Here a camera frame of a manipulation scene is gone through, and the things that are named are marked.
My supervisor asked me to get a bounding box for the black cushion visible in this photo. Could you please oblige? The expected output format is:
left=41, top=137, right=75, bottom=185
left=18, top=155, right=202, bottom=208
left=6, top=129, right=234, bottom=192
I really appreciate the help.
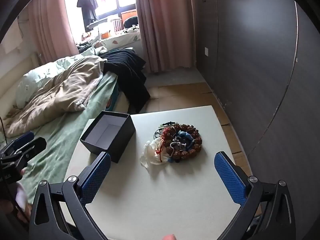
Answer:
left=124, top=16, right=139, bottom=28

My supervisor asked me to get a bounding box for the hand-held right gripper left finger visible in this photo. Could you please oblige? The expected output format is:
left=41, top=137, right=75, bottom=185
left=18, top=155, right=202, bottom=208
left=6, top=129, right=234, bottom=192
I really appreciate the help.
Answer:
left=29, top=151, right=112, bottom=240

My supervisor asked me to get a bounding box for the light green printed duvet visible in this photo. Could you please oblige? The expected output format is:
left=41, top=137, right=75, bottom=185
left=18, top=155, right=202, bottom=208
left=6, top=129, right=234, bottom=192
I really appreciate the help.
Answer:
left=15, top=55, right=100, bottom=109

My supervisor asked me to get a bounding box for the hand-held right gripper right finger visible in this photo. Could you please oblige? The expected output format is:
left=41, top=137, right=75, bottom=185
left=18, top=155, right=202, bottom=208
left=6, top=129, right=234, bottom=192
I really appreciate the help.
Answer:
left=214, top=151, right=297, bottom=240

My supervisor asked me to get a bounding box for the printed window seat cushion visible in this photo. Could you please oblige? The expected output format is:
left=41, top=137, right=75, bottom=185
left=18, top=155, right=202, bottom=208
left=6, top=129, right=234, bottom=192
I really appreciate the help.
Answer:
left=80, top=27, right=142, bottom=50

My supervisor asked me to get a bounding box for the pink curtain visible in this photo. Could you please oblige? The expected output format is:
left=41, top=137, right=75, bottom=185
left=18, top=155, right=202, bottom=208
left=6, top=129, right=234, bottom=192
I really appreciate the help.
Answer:
left=135, top=0, right=196, bottom=75
left=27, top=0, right=80, bottom=64

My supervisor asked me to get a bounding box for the cardboard sheet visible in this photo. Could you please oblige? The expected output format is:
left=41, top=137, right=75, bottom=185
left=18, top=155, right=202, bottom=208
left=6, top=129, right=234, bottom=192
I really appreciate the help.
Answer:
left=0, top=36, right=23, bottom=55

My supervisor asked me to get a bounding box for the white plastic bag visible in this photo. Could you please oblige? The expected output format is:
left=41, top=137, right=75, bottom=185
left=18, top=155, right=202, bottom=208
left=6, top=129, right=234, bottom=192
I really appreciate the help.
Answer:
left=140, top=139, right=171, bottom=168

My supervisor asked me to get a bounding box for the black clothing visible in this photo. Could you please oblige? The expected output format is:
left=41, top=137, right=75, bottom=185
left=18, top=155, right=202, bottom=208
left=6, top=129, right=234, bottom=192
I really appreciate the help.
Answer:
left=99, top=49, right=151, bottom=114

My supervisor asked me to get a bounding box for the hanging dark garment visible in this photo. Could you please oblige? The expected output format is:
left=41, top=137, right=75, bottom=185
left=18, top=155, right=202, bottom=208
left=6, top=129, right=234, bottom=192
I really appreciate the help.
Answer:
left=76, top=0, right=100, bottom=33

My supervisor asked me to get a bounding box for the large brown bead bracelet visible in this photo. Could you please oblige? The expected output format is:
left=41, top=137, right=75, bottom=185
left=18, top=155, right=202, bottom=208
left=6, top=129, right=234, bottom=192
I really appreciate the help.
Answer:
left=156, top=124, right=203, bottom=161

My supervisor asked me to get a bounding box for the green bed sheet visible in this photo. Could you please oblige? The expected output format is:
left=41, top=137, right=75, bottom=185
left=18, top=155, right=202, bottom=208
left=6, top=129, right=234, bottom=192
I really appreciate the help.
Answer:
left=25, top=72, right=119, bottom=203

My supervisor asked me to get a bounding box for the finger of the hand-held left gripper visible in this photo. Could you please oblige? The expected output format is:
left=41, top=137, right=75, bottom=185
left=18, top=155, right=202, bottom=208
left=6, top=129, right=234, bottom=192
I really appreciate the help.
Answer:
left=5, top=131, right=35, bottom=155
left=17, top=137, right=47, bottom=160

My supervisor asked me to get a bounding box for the dark wardrobe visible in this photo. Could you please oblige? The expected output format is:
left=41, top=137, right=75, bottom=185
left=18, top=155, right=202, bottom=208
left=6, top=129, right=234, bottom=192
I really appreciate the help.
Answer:
left=191, top=0, right=320, bottom=205

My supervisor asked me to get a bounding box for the beige quilt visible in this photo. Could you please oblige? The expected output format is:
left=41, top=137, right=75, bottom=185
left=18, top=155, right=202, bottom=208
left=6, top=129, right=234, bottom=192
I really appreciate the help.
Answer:
left=5, top=56, right=105, bottom=138

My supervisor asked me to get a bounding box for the black cardboard box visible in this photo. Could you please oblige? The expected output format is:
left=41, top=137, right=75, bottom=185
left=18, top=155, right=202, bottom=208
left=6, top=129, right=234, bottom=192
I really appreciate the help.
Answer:
left=80, top=111, right=136, bottom=163

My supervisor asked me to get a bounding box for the teal printed box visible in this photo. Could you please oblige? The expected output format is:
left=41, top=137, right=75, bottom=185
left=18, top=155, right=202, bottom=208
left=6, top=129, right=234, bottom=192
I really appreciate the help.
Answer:
left=105, top=85, right=119, bottom=112

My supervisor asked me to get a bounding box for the red string bracelet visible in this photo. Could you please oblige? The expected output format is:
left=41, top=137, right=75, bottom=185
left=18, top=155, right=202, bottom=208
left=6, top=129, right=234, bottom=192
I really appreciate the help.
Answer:
left=156, top=127, right=173, bottom=162

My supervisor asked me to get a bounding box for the person's left hand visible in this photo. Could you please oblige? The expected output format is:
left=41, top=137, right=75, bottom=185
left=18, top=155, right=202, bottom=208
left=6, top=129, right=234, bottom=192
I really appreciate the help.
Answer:
left=5, top=169, right=32, bottom=224

